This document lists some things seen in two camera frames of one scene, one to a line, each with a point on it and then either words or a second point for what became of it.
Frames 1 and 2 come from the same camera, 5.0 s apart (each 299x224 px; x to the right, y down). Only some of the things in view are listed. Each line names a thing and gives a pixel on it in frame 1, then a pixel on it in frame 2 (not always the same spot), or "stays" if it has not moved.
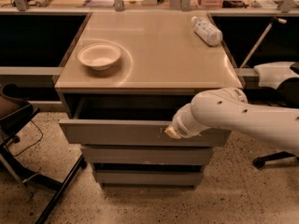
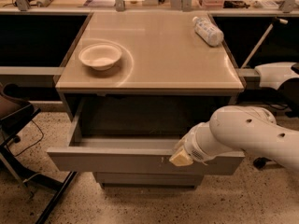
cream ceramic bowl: (100, 56) stays
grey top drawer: (129, 120) -> (149, 156)
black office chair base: (260, 161) stays
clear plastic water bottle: (208, 33) stays
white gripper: (179, 125) -> (193, 147)
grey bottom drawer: (149, 178) stays
